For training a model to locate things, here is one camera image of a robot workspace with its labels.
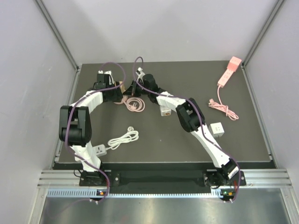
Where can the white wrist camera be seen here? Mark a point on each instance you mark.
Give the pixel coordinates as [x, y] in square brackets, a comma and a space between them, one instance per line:
[105, 77]
[140, 74]

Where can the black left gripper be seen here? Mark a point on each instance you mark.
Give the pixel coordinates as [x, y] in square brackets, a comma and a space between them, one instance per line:
[117, 95]

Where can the green wooden hexagon socket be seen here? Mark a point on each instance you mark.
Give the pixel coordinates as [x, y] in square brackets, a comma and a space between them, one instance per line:
[121, 87]

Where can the white power strip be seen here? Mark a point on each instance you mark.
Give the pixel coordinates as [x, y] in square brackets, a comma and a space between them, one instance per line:
[88, 152]

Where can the aluminium frame rail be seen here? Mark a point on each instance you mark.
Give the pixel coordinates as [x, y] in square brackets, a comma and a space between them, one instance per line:
[254, 178]

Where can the white cube adapter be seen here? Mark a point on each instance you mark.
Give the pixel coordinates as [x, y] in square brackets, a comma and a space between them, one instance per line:
[216, 129]

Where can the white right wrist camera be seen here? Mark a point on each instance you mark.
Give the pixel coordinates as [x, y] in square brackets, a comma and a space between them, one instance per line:
[140, 74]

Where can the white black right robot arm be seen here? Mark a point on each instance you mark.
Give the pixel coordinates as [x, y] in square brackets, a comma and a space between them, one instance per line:
[191, 119]

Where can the white tiger cube plug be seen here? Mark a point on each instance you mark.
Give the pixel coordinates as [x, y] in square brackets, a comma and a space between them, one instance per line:
[165, 111]

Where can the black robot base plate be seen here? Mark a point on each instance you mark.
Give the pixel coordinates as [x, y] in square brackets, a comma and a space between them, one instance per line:
[159, 178]

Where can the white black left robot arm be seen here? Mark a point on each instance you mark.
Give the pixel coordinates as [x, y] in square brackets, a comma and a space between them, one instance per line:
[75, 128]

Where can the grey cable duct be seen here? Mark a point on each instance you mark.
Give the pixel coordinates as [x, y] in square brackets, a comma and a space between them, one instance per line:
[98, 193]

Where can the pink power strip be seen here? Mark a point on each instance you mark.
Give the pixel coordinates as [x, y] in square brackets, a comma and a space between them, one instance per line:
[225, 77]

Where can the pink cube adapter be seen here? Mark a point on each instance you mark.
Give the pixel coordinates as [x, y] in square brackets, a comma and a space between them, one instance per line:
[234, 63]

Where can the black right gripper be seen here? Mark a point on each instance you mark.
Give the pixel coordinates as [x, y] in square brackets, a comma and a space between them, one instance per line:
[132, 90]

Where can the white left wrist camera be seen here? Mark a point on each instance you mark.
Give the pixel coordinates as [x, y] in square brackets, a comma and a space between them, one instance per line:
[105, 77]

